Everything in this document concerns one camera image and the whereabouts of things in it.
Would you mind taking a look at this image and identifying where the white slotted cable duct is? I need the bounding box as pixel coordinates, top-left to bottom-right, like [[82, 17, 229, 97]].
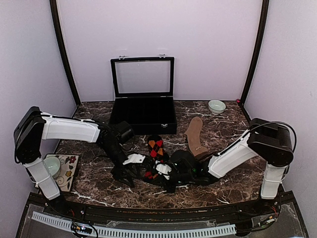
[[31, 212, 237, 238]]

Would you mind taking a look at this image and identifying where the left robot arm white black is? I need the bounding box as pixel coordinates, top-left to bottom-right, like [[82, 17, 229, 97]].
[[13, 106, 134, 216]]

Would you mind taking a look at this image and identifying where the black front rail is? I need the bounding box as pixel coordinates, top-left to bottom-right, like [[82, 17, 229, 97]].
[[29, 193, 298, 224]]

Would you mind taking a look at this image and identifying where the pale green bowl at back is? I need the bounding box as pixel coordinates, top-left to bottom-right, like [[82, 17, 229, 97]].
[[208, 100, 226, 115]]

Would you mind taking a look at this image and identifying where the left black frame post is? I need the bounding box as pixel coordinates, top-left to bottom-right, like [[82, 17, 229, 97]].
[[49, 0, 81, 107]]

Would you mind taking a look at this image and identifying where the argyle red orange black sock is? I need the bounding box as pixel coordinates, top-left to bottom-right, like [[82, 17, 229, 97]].
[[143, 135, 169, 186]]

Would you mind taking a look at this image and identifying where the tan brown sock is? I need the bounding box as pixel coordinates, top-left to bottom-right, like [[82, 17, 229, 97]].
[[185, 117, 213, 162]]

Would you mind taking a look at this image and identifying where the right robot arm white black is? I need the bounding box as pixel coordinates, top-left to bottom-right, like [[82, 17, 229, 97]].
[[154, 118, 297, 215]]

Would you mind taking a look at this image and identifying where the black frame post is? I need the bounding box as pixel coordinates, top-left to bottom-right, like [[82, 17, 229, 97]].
[[240, 0, 269, 107], [49, 0, 81, 107]]

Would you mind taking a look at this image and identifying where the right black frame post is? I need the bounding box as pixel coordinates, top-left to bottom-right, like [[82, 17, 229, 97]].
[[240, 0, 269, 107]]

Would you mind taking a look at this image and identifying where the pale green bowl on mat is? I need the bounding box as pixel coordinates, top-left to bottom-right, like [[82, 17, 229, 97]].
[[44, 156, 61, 179]]

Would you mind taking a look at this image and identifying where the black display case glass lid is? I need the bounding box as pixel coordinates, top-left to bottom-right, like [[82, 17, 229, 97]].
[[107, 55, 178, 136]]

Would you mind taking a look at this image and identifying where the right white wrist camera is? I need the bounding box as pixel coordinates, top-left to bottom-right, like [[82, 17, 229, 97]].
[[155, 163, 172, 180]]

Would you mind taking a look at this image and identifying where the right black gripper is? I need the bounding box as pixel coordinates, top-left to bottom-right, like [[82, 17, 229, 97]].
[[152, 165, 194, 193]]

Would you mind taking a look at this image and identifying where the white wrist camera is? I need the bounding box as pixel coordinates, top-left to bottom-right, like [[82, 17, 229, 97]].
[[155, 163, 172, 180], [123, 153, 146, 165]]

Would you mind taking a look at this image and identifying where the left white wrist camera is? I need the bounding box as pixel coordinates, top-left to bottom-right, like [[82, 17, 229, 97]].
[[123, 153, 146, 165]]

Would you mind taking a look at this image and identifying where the green circuit board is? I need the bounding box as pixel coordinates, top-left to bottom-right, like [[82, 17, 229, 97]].
[[70, 223, 93, 235]]

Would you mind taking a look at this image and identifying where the floral patterned mat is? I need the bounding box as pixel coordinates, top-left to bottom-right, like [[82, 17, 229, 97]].
[[45, 154, 79, 192]]

